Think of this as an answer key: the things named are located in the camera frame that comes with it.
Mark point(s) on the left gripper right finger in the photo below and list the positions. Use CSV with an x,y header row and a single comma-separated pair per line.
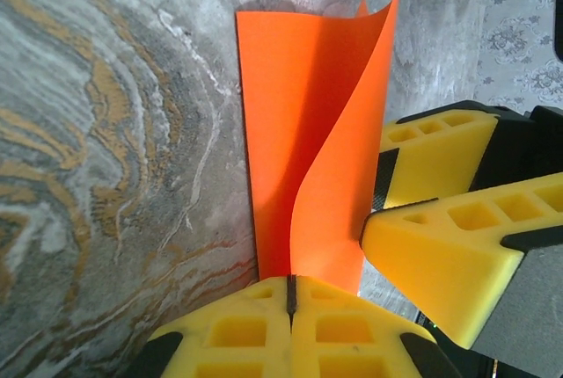
x,y
343,351

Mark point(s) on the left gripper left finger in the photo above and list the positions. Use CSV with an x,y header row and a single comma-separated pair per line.
x,y
246,351

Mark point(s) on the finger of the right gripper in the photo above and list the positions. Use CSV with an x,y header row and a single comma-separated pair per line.
x,y
440,263
431,154

